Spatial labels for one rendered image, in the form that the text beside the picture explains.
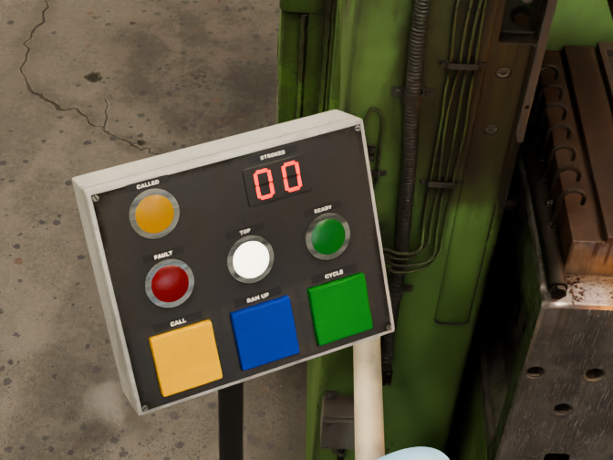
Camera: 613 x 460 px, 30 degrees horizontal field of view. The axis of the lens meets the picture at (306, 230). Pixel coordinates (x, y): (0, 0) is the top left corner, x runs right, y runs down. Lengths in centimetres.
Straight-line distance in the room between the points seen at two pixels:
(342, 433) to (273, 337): 71
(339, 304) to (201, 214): 21
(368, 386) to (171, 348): 53
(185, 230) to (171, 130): 185
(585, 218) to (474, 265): 26
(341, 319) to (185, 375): 20
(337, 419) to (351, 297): 66
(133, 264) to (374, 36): 44
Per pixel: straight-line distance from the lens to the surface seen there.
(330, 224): 137
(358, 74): 153
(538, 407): 177
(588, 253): 160
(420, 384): 204
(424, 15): 145
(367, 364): 182
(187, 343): 134
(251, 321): 136
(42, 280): 280
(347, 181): 137
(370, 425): 175
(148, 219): 129
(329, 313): 140
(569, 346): 166
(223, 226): 132
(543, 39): 152
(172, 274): 132
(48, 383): 261
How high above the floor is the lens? 209
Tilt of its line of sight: 46 degrees down
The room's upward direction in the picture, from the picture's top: 4 degrees clockwise
